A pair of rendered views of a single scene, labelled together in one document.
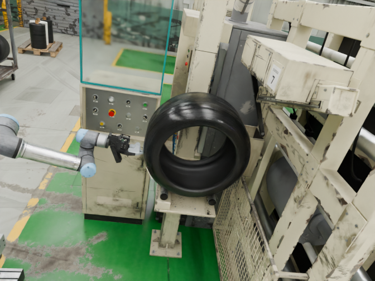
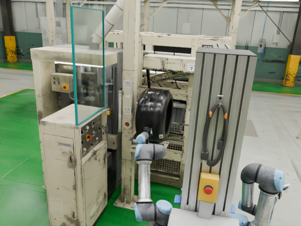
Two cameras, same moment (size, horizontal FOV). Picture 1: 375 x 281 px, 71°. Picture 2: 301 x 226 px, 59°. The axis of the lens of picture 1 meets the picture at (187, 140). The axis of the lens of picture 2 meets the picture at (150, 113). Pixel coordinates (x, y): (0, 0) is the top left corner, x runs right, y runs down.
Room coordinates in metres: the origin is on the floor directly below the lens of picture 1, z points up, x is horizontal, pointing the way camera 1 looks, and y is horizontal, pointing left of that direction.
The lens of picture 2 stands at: (0.33, 2.49, 2.14)
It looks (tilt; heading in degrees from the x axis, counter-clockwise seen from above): 19 degrees down; 292
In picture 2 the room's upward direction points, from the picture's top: 3 degrees clockwise
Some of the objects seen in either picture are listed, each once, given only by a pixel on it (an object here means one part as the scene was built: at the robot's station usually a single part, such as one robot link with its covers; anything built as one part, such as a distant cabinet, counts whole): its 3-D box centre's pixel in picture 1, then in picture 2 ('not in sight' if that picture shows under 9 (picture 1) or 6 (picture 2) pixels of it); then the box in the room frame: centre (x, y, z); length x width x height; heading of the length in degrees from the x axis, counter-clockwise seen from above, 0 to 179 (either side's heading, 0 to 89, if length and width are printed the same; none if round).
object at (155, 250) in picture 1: (166, 242); (127, 200); (1.60, 0.00, 0.02); 0.27 x 0.27 x 0.04; 7
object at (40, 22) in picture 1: (41, 34); not in sight; (6.84, 4.19, 0.38); 1.20 x 0.80 x 0.76; 19
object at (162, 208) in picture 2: not in sight; (163, 211); (0.79, 1.02, 0.88); 0.13 x 0.12 x 0.14; 28
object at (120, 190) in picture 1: (120, 153); (78, 171); (1.89, 0.54, 0.63); 0.56 x 0.41 x 1.27; 97
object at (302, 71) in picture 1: (283, 65); (172, 63); (1.26, -0.36, 1.71); 0.61 x 0.25 x 0.15; 7
